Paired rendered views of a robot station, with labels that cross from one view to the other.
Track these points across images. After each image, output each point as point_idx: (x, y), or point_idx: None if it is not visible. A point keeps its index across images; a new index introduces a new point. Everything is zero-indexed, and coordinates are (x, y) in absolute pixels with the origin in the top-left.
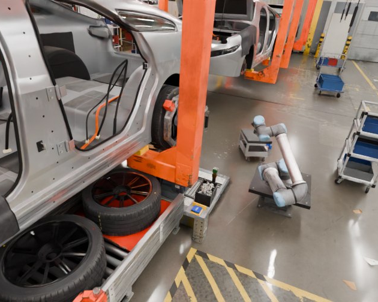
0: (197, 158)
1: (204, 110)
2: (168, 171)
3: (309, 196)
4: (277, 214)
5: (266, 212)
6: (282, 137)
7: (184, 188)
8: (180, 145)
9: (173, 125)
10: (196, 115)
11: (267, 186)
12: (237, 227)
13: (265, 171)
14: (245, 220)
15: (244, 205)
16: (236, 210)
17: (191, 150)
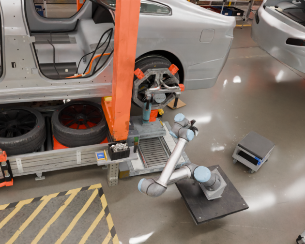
0: (122, 121)
1: (130, 87)
2: (109, 120)
3: (211, 216)
4: (189, 214)
5: (183, 206)
6: (179, 141)
7: (127, 142)
8: (112, 105)
9: None
10: (115, 88)
11: (190, 183)
12: (145, 197)
13: (181, 166)
14: (158, 198)
15: (174, 189)
16: None
17: (114, 112)
